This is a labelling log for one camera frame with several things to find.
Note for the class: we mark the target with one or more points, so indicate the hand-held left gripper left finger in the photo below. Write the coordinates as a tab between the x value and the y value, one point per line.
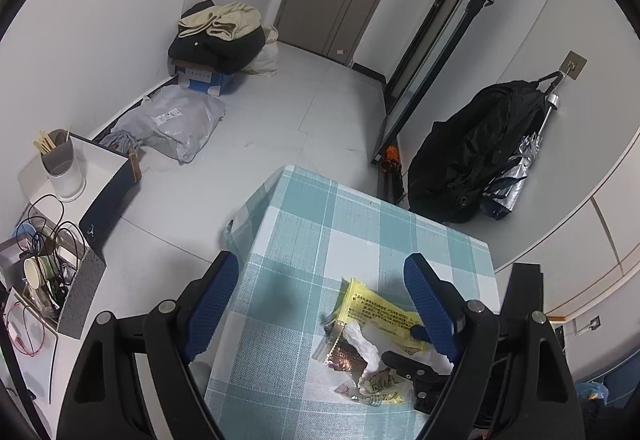
215	305

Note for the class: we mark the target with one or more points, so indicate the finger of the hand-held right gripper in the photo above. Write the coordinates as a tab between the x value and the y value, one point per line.
410	362
419	333

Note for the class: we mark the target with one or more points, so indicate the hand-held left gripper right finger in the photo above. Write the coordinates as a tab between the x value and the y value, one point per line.
435	305

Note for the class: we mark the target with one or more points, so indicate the yellow plastic wrapper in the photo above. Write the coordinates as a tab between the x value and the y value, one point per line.
375	310

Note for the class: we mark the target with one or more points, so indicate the white plastic bag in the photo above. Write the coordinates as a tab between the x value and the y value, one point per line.
365	340

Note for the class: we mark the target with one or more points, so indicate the brown foil snack wrapper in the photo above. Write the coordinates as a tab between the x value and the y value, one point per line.
345	355

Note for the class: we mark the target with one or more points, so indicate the white wood-trimmed cabinet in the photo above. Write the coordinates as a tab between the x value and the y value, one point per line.
600	230

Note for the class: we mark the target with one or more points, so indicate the silver folding umbrella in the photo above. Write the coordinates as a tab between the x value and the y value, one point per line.
510	175

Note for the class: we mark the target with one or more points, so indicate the teal checked tablecloth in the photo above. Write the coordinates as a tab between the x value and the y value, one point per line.
310	230

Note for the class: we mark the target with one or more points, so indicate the blue plastic bag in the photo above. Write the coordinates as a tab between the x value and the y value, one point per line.
591	391

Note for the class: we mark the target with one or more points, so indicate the grey speckled box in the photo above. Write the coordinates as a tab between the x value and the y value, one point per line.
80	295

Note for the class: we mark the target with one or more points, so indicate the black hanging bag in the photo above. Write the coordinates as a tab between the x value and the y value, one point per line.
465	155

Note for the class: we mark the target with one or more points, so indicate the small orange object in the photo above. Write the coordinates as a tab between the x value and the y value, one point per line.
391	156

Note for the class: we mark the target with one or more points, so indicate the small brown wooden block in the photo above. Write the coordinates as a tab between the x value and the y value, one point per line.
135	168

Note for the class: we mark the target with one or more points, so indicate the white and navy box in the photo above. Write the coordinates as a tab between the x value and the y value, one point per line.
100	165

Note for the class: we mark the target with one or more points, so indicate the paper cup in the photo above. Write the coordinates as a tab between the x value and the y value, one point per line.
36	272

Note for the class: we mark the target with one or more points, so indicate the grey striped cloth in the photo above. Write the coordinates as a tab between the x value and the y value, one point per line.
120	143

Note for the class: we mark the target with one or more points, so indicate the grey mailing bag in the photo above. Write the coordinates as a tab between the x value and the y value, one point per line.
170	120

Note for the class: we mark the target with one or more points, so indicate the grey open box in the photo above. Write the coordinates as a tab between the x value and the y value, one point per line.
12	255

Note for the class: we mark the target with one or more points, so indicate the grey chopstick holder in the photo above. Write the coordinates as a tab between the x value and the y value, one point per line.
57	155

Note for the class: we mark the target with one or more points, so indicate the blue storage box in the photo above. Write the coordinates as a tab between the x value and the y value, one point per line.
200	78

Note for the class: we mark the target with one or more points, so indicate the bundle of wooden chopsticks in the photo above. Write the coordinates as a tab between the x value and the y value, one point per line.
46	140

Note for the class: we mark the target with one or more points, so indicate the pile of clothes on box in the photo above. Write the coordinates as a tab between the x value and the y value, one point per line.
220	53

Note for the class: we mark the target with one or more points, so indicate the white tote bag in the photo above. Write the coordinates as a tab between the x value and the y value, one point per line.
265	55

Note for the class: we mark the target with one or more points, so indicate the black framed glass door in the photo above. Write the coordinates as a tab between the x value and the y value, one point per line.
440	35

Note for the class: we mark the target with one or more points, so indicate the beige garment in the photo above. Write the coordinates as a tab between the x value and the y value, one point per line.
225	20

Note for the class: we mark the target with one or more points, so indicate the wall socket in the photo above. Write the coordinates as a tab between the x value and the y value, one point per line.
589	324

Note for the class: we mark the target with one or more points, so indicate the metal wall hook plate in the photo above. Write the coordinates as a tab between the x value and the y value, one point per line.
574	65

